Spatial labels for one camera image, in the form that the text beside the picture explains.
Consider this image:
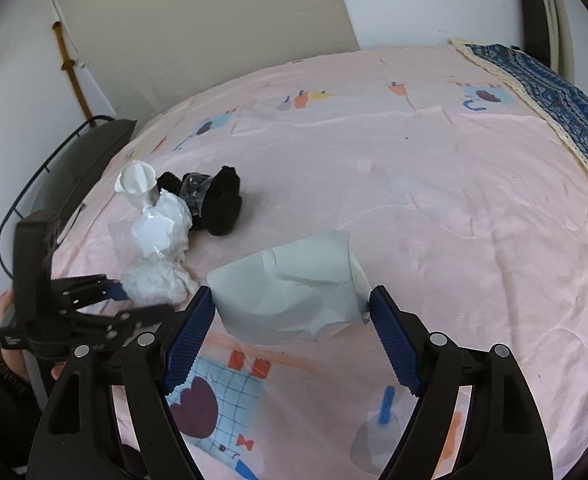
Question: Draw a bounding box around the clear plastic bag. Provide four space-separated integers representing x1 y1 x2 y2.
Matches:
122 190 199 307

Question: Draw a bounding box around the white tissue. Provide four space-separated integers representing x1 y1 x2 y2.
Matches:
114 160 158 210
207 230 371 346

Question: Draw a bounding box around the person left hand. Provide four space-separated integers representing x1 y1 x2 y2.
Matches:
0 288 68 384

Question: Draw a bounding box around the dark grey pillow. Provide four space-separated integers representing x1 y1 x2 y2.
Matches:
32 119 137 226

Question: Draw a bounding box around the pink patterned bed sheet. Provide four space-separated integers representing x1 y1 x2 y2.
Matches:
53 46 588 479

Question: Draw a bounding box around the blue patterned blanket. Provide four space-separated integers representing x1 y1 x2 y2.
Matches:
451 40 588 176

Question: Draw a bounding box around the beige tied curtain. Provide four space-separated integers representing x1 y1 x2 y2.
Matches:
520 0 574 82

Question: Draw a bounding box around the black metal bed frame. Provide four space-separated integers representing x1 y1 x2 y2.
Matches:
0 114 118 281

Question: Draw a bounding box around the orange pipe on wall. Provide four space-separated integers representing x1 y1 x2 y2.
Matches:
52 21 96 128

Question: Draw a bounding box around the beige board against wall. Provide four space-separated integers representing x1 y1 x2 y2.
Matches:
55 0 358 120

